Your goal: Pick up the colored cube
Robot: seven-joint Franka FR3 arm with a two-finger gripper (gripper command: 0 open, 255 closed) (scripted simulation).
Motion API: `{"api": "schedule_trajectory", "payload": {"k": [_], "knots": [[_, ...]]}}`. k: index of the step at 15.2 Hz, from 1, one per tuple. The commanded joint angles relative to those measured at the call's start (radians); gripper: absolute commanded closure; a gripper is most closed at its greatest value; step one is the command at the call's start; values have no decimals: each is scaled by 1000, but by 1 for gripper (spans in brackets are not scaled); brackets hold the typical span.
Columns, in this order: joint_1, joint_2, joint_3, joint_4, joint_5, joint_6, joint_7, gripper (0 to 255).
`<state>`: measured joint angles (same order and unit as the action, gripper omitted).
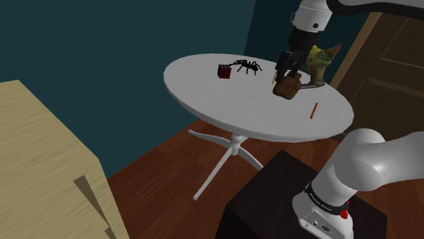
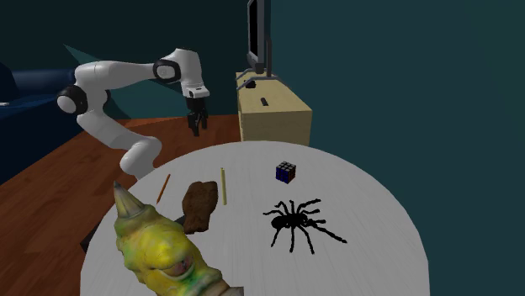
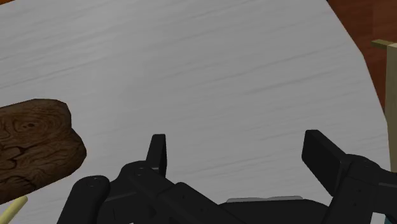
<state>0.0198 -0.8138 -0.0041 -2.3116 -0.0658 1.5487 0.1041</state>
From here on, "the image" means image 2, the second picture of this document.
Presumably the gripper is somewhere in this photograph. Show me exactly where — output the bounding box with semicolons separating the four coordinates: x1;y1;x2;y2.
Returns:
186;96;209;138

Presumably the yellow pencil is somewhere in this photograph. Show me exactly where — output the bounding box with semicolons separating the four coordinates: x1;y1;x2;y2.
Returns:
220;166;228;206

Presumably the orange pencil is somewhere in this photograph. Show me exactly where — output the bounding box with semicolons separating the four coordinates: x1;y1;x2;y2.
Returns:
156;173;172;205

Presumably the pale wooden tv cabinet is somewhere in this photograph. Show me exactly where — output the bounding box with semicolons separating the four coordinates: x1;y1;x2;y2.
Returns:
235;71;313;147

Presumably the brown rough lump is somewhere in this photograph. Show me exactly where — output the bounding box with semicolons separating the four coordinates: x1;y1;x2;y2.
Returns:
181;180;220;235

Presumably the colourful puzzle cube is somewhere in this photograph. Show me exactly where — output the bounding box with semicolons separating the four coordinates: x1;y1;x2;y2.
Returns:
275;161;297;185

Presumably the black flat television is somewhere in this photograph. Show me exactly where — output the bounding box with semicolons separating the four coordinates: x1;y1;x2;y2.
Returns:
236;0;281;91

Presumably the yellow green monster figure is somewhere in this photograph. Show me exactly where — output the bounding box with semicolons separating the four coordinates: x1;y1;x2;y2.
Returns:
113;181;245;296

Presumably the black toy spider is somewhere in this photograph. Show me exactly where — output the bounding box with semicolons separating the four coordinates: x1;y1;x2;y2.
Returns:
262;198;348;255

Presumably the dark blue sofa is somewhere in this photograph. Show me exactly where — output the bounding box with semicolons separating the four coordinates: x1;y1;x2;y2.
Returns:
0;61;85;186

